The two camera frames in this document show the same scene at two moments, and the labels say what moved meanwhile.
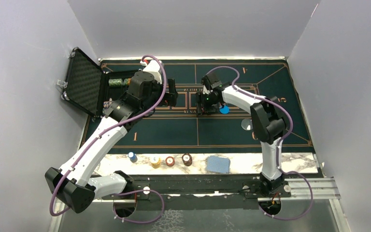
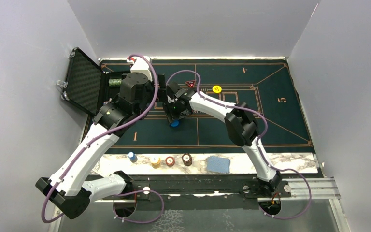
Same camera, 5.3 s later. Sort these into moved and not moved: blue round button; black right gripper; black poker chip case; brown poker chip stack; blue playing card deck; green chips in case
Moved: blue round button; black right gripper
Not moved: green chips in case; brown poker chip stack; blue playing card deck; black poker chip case
